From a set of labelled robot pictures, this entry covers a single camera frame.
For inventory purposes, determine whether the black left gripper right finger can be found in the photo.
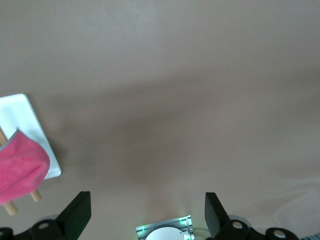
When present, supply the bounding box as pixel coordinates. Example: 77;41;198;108
204;191;305;240

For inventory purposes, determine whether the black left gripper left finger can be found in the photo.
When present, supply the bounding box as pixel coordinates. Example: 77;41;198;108
0;191;91;240

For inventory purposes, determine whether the pink and grey towel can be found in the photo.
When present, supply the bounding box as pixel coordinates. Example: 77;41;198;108
0;127;51;205

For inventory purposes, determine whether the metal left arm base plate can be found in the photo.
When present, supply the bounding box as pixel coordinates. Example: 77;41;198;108
135;214;196;240

